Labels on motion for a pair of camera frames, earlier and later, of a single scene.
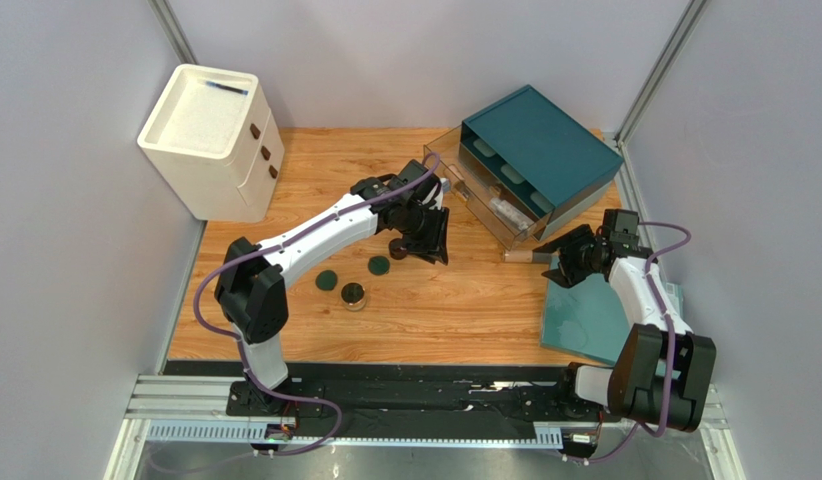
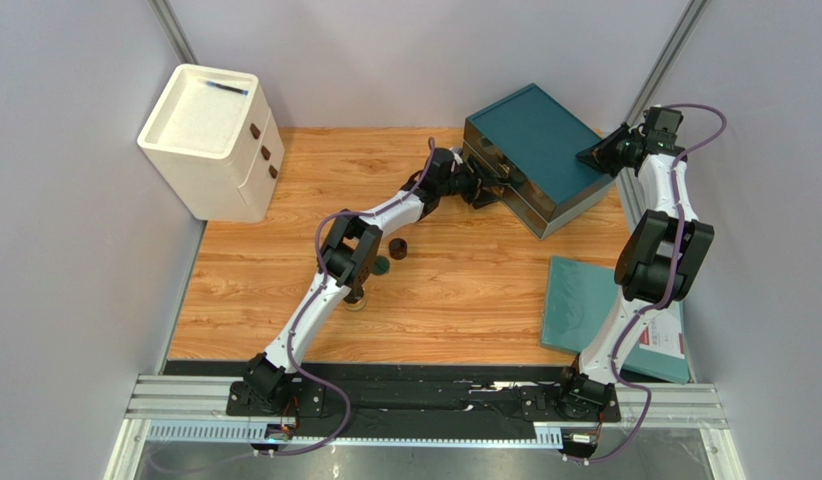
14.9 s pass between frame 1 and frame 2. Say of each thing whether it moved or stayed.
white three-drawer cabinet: stayed
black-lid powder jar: stayed
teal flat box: stayed
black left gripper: moved
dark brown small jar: stayed
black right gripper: moved
